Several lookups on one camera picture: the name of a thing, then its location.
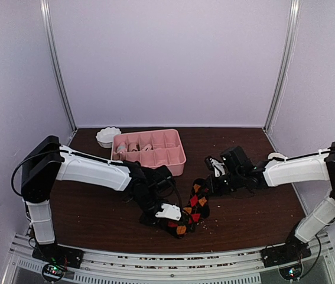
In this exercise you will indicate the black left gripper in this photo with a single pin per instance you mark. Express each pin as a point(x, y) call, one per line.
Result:
point(146, 220)

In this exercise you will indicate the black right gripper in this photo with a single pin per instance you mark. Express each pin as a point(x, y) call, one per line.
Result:
point(213, 189)

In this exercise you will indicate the black red argyle sock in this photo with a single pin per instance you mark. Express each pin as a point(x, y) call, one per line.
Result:
point(196, 210)

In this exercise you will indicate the beige brown striped sock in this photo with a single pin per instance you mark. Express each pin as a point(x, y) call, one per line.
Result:
point(147, 147)

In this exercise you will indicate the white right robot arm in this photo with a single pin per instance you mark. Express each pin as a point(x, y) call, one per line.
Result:
point(314, 169)

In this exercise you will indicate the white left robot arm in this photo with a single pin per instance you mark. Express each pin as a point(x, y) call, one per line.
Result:
point(51, 161)

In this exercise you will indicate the white dark blue cup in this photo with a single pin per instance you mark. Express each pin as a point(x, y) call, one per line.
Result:
point(277, 156)

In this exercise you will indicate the pink divided organizer tray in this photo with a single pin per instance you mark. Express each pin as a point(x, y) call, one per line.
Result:
point(167, 149)

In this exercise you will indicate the beige rolled sock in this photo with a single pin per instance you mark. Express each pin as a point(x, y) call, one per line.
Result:
point(133, 146)

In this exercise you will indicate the pink and mint rolled sock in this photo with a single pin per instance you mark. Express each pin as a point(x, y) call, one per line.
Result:
point(122, 148)

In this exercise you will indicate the white scalloped ceramic bowl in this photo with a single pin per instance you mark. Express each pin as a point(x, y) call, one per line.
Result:
point(105, 136)

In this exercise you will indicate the front aluminium rail base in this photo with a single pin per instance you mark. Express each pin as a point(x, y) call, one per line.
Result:
point(237, 266)

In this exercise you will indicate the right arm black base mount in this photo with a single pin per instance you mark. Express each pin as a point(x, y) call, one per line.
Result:
point(284, 253)

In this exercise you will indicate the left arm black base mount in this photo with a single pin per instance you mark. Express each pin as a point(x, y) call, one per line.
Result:
point(57, 254)

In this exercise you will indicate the right aluminium frame post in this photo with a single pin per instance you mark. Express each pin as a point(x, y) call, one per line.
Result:
point(289, 44)

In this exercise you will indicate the aluminium frame post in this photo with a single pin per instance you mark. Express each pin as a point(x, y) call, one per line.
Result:
point(48, 26)
point(289, 44)

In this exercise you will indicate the left aluminium frame post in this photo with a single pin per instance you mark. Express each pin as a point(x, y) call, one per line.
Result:
point(48, 26)

